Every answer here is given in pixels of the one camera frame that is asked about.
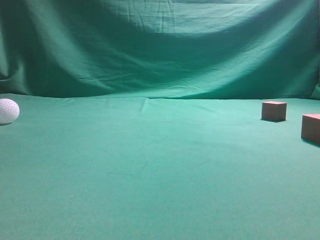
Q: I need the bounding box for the white dimpled golf ball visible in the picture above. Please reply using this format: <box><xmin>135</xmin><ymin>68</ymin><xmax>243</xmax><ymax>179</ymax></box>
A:
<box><xmin>0</xmin><ymin>98</ymin><xmax>20</xmax><ymax>124</ymax></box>

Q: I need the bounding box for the green cloth backdrop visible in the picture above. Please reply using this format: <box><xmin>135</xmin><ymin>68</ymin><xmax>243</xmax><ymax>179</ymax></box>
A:
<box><xmin>0</xmin><ymin>0</ymin><xmax>320</xmax><ymax>240</ymax></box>

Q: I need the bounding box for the brown cube block at edge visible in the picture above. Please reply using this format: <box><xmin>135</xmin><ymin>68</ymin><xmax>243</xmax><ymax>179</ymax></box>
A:
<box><xmin>301</xmin><ymin>113</ymin><xmax>320</xmax><ymax>144</ymax></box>

